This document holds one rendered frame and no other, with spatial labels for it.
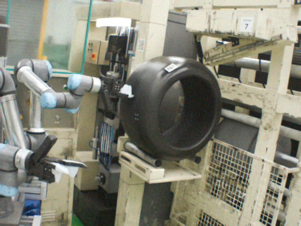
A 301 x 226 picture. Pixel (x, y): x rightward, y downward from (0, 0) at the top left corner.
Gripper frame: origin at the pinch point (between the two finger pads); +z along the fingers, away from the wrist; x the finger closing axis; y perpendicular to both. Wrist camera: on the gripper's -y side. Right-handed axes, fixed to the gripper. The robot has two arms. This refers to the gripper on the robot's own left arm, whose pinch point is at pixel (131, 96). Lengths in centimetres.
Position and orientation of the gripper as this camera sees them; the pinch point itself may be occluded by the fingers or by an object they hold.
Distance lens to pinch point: 189.4
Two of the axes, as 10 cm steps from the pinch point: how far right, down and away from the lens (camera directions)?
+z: 8.2, 1.4, 5.5
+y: 2.2, -9.7, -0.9
